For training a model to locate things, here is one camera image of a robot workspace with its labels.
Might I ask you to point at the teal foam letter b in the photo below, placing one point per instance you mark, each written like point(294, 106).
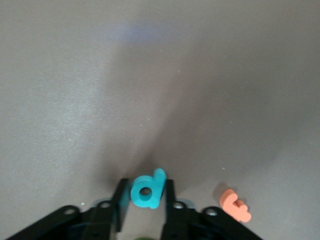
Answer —
point(155, 192)

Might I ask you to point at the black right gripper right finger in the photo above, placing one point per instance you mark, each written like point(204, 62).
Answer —
point(182, 222)

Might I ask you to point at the orange foam letter t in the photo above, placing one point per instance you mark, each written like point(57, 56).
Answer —
point(231, 203)

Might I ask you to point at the brown table cover sheet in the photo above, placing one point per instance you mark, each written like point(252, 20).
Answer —
point(75, 75)

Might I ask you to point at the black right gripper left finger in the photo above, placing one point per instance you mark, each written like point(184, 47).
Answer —
point(100, 220)

